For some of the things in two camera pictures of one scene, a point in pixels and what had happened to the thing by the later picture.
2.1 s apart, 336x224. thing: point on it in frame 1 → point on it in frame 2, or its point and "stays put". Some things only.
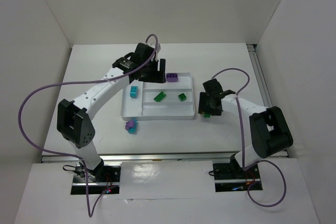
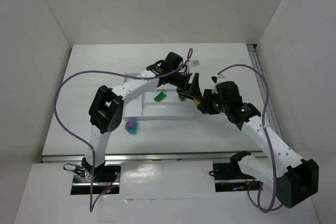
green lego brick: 182,97 stays put
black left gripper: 154,76 → 187,85
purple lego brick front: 129,124 stays put
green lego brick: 160,97 stays put
